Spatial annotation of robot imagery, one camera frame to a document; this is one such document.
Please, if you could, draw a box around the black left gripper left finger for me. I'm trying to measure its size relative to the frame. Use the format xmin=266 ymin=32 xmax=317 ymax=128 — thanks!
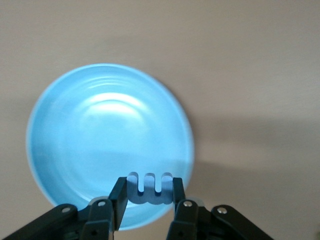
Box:
xmin=0 ymin=176 xmax=130 ymax=240

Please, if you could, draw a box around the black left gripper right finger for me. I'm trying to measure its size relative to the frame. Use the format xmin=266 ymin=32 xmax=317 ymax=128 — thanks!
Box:
xmin=166 ymin=177 xmax=273 ymax=240

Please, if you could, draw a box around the blue lowercase letter m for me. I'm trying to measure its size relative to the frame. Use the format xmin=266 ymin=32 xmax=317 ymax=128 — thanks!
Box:
xmin=126 ymin=171 xmax=175 ymax=206

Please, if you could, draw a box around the blue plate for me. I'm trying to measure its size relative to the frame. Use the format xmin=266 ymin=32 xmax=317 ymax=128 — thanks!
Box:
xmin=25 ymin=63 xmax=195 ymax=232

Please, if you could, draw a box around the brown table cover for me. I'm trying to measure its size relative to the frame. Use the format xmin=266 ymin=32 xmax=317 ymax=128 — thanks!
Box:
xmin=0 ymin=0 xmax=320 ymax=240

